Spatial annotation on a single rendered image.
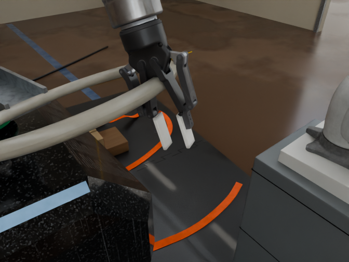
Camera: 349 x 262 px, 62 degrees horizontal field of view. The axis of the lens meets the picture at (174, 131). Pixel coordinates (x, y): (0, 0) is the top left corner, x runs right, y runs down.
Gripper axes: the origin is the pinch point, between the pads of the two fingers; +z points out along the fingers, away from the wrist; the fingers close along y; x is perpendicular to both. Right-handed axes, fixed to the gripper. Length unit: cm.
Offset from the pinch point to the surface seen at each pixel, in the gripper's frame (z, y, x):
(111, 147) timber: 56, 120, -104
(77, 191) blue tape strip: 21, 46, -8
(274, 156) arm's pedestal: 35, -7, -47
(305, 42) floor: 77, 1, -436
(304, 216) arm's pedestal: 51, -16, -35
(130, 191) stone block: 34, 42, -26
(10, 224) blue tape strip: 19, 56, 9
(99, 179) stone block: 22, 44, -16
